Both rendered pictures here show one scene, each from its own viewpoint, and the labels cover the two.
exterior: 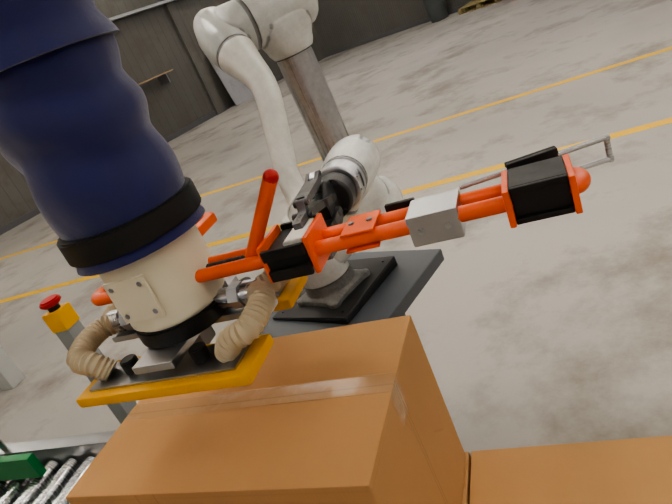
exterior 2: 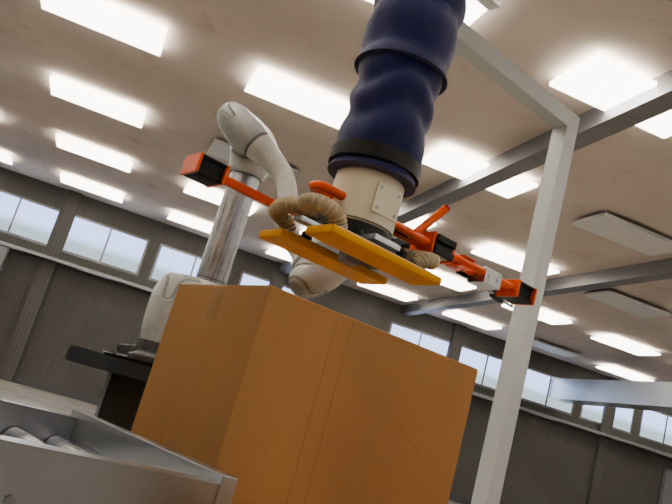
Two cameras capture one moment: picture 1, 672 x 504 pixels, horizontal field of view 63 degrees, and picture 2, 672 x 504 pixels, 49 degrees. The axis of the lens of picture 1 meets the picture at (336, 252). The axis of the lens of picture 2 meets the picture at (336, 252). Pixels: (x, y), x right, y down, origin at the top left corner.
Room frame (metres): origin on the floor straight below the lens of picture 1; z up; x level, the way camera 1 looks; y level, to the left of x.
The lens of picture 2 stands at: (0.08, 1.75, 0.71)
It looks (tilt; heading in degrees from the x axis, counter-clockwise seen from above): 14 degrees up; 300
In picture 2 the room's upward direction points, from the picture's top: 16 degrees clockwise
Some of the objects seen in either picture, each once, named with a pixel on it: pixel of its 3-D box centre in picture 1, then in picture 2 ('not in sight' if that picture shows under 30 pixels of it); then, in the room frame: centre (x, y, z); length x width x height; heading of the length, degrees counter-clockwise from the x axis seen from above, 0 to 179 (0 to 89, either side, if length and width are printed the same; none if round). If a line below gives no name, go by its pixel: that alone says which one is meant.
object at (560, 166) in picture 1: (539, 190); (516, 292); (0.62, -0.26, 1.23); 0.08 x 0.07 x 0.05; 65
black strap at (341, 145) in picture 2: (132, 218); (373, 167); (0.88, 0.28, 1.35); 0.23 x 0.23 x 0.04
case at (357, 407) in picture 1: (287, 474); (305, 411); (0.88, 0.27, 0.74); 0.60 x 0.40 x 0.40; 64
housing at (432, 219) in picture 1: (436, 217); (484, 278); (0.68, -0.14, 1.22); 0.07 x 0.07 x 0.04; 65
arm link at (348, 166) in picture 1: (340, 184); not in sight; (0.98, -0.06, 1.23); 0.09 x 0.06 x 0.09; 66
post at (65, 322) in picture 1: (133, 419); not in sight; (1.73, 0.92, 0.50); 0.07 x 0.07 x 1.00; 66
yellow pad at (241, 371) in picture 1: (168, 364); (377, 250); (0.79, 0.32, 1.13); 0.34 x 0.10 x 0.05; 65
